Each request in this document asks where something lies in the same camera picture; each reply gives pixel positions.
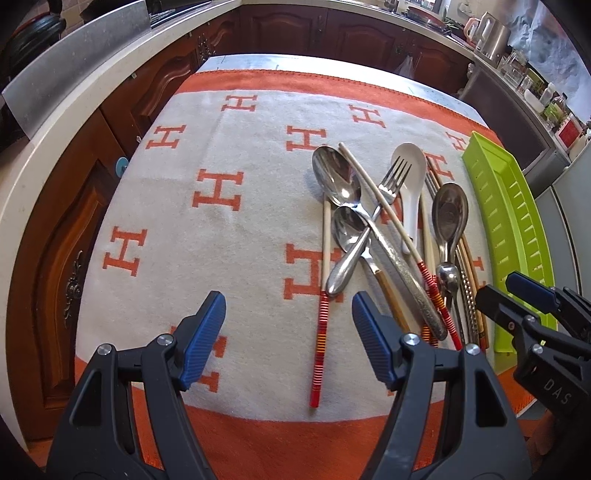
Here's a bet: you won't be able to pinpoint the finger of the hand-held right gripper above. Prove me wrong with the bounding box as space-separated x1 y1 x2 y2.
505 271 591 324
475 285 550 356

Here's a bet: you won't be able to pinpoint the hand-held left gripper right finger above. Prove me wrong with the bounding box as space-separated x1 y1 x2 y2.
352 292 532 480

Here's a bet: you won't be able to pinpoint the black wok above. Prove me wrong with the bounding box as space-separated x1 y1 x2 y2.
0 14 68 75

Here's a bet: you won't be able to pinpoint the dark wooden kitchen cabinets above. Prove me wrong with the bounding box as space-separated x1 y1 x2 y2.
4 7 476 444

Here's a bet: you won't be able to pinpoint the person's right hand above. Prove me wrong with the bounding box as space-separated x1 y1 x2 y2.
529 408 571 467

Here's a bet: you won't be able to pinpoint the short round steel spoon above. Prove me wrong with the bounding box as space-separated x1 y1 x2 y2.
431 182 470 297

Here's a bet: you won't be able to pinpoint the steel spoon wooden handle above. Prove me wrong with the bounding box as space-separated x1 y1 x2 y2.
332 206 409 334

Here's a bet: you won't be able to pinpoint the steel fork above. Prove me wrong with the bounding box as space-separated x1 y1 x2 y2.
325 156 413 297
424 156 448 199

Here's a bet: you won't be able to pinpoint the grey refrigerator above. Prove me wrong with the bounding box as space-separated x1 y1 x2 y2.
536 143 591 296

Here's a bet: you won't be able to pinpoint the grey steel counter cabinet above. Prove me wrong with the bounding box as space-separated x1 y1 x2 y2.
464 58 571 197

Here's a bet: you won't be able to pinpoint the pale chopstick red striped end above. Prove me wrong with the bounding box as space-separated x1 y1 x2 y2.
419 193 439 347
309 194 334 409
338 142 464 352

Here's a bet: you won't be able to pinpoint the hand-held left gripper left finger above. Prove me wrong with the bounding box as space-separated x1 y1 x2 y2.
46 291 227 480

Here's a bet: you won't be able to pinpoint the red box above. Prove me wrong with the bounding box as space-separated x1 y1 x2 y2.
556 115 583 146

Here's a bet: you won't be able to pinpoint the row of jars and bottles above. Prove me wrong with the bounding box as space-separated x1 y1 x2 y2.
499 48 573 127

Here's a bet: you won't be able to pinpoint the large steel spoon embossed handle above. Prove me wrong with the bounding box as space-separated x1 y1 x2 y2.
312 145 450 341

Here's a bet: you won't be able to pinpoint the orange and beige printed blanket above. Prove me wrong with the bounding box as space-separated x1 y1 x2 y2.
74 69 539 480

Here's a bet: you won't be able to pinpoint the white ceramic spoon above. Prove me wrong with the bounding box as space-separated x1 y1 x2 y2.
390 142 428 256

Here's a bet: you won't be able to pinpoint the pink cup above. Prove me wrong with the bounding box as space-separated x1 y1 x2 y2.
463 17 482 48

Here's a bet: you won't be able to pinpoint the hanging clear plastic bag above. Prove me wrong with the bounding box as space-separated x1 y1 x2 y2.
394 54 417 80

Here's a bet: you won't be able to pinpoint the frying pan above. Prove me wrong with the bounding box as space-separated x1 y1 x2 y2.
406 4 455 31

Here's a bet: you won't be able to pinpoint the green plastic slotted tray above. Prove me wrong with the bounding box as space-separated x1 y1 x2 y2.
462 130 557 355

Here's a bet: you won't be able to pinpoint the white kitchen countertop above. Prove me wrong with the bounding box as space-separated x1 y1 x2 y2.
0 0 476 462

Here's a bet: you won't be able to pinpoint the steel kettle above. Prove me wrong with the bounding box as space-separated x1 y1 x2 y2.
475 11 512 62

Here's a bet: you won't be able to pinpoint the metal splash panel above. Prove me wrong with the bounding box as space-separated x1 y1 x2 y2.
1 0 152 140

